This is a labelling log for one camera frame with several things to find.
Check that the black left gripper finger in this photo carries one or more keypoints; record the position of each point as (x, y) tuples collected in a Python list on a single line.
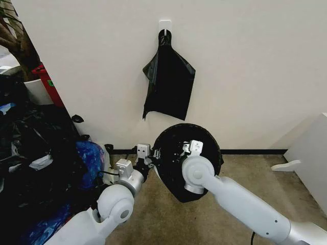
[(152, 162), (185, 149), (154, 153)]

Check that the round bin with black bag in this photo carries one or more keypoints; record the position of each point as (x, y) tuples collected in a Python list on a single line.
[(168, 178)]

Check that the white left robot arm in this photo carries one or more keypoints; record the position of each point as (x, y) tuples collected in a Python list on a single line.
[(115, 204)]

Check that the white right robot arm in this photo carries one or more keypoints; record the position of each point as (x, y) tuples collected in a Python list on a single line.
[(237, 199)]

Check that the blue patterned bag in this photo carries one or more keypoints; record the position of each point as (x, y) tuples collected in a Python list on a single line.
[(87, 158)]

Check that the hanging black garbage bag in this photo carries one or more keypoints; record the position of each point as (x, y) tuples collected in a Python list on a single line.
[(171, 89)]

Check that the pile of black garbage bags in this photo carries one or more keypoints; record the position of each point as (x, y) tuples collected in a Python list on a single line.
[(33, 158)]

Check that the black baseboard strip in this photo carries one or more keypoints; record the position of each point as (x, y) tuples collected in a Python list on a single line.
[(250, 151)]

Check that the white furniture foot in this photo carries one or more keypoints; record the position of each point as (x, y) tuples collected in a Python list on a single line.
[(284, 166)]

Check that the red container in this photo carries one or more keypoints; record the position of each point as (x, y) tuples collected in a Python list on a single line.
[(52, 86)]

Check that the white cabinet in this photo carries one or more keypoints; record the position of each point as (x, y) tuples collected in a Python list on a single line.
[(310, 158)]

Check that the white plant pot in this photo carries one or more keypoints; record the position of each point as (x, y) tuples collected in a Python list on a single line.
[(38, 92)]

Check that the brown plant trunk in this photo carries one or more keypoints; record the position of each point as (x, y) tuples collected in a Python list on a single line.
[(15, 38)]

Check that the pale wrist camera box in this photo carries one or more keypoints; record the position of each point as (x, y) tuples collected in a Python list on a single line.
[(143, 150)]

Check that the white wall hook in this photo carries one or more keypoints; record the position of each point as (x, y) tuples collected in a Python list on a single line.
[(165, 25)]

